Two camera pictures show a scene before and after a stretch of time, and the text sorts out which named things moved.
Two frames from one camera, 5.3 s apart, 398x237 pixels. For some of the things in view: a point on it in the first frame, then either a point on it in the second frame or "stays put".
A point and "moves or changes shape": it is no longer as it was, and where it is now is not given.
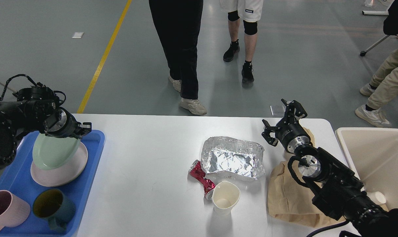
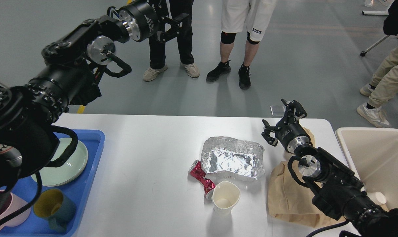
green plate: (53, 153) moves or changes shape
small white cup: (378, 197) stays put
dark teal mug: (53, 204) stays put
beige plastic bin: (380, 157) stays put
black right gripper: (291, 134) stays put
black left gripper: (62, 124) → (142, 18)
